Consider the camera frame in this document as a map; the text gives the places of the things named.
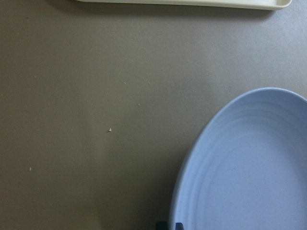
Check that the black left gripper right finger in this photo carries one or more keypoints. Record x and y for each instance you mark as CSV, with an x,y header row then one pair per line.
x,y
179,226

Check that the blue plate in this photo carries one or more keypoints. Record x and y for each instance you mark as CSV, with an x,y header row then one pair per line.
x,y
247,170

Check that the cream rabbit tray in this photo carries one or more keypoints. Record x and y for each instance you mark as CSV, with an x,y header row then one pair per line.
x,y
271,5

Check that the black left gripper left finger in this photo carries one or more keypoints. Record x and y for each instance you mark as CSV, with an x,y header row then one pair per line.
x,y
161,225

